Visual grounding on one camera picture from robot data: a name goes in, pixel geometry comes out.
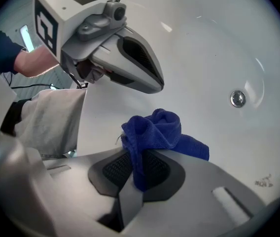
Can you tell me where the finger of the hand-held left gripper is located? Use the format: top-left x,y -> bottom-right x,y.
92,45 -> 165,94
116,30 -> 165,86

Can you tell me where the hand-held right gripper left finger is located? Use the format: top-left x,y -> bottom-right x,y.
0,131 -> 134,237

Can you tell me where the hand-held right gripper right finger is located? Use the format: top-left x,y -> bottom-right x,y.
118,149 -> 279,237

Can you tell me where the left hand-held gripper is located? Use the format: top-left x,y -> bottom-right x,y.
33,0 -> 128,84

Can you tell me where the blue cloth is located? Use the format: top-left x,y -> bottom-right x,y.
120,108 -> 210,193

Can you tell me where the white bathtub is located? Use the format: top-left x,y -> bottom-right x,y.
76,0 -> 280,207

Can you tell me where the person's left forearm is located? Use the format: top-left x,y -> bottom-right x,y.
13,44 -> 62,79

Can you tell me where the chrome bathtub drain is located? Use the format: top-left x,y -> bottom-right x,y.
229,89 -> 247,108

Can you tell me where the person's left hand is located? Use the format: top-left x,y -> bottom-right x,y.
77,60 -> 96,78

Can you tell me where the thin black cable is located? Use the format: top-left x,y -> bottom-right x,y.
3,72 -> 58,90

